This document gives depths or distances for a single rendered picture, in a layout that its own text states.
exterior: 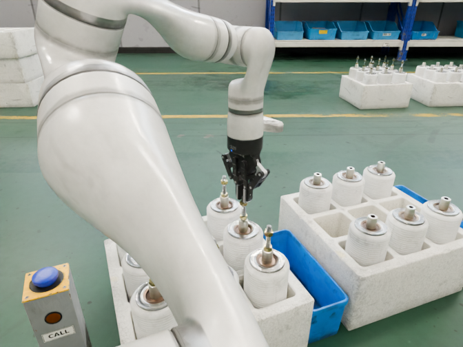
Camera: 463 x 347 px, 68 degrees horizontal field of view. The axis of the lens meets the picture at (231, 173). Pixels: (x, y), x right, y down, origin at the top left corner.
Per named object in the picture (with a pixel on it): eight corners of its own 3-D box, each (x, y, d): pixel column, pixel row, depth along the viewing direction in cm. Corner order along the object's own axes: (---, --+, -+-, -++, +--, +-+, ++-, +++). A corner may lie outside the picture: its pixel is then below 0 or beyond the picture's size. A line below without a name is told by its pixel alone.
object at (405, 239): (420, 278, 93) (438, 223, 84) (392, 288, 90) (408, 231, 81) (393, 256, 101) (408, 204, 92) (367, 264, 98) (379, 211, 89)
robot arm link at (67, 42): (30, 36, 43) (29, 173, 27) (41, -44, 38) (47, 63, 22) (105, 56, 48) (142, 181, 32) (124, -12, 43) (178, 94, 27)
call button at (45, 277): (60, 287, 58) (57, 278, 57) (33, 295, 56) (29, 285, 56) (60, 272, 61) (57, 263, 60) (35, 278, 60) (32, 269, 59)
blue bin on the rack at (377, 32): (358, 36, 502) (360, 20, 493) (384, 36, 504) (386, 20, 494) (372, 40, 458) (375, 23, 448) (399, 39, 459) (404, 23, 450)
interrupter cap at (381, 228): (394, 233, 81) (395, 230, 81) (368, 239, 79) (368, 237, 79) (372, 216, 88) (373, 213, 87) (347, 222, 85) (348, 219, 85)
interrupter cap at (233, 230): (263, 237, 80) (263, 235, 80) (232, 243, 78) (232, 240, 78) (253, 219, 86) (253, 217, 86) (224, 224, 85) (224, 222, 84)
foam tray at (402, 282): (461, 290, 98) (482, 240, 90) (348, 332, 86) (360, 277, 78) (368, 217, 131) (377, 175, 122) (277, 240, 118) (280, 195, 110)
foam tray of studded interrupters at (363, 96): (408, 107, 263) (413, 84, 255) (359, 109, 258) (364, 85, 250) (381, 95, 297) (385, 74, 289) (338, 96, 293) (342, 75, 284)
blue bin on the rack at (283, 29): (270, 36, 500) (271, 20, 490) (296, 36, 501) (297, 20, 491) (275, 40, 455) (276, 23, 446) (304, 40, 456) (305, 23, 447)
